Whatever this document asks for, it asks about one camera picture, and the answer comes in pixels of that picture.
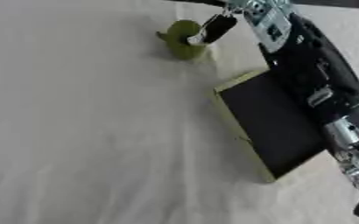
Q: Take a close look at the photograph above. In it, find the green toy cactus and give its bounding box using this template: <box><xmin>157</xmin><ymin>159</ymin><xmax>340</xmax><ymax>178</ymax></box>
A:
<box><xmin>155</xmin><ymin>18</ymin><xmax>214</xmax><ymax>61</ymax></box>

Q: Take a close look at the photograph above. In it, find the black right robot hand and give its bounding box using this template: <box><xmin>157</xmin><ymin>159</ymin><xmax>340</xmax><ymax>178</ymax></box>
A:
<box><xmin>172</xmin><ymin>0</ymin><xmax>240</xmax><ymax>46</ymax></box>

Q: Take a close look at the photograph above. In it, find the tan cardboard box black inside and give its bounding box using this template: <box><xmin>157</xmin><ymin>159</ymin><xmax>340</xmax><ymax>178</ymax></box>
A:
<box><xmin>210</xmin><ymin>67</ymin><xmax>328</xmax><ymax>185</ymax></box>

